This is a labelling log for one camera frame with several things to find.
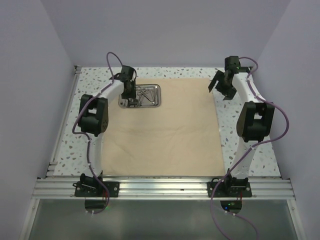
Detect steel instrument tray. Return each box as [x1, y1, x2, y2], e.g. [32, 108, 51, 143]
[118, 84, 162, 109]

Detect beige cloth wrap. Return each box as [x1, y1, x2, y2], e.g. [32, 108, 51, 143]
[101, 78, 225, 177]

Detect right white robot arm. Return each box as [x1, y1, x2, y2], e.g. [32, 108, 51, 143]
[207, 67, 275, 198]

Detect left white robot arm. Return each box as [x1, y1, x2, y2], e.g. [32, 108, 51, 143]
[72, 79, 136, 197]

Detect steel surgical scissors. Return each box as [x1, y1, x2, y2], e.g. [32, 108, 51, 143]
[136, 86, 156, 105]

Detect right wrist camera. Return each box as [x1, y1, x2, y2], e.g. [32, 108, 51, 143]
[224, 55, 241, 71]

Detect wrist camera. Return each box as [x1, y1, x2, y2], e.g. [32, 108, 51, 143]
[120, 65, 137, 81]
[224, 55, 241, 71]

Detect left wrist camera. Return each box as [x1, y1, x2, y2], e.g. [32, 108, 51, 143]
[120, 65, 137, 81]

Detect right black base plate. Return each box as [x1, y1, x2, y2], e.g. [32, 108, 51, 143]
[213, 182, 253, 198]

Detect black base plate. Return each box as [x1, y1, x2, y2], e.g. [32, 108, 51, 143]
[213, 182, 253, 198]
[72, 180, 120, 198]

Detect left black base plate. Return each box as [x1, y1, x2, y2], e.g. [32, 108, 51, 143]
[72, 180, 120, 198]

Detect aluminium rail frame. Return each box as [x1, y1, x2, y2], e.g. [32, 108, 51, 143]
[31, 176, 295, 200]

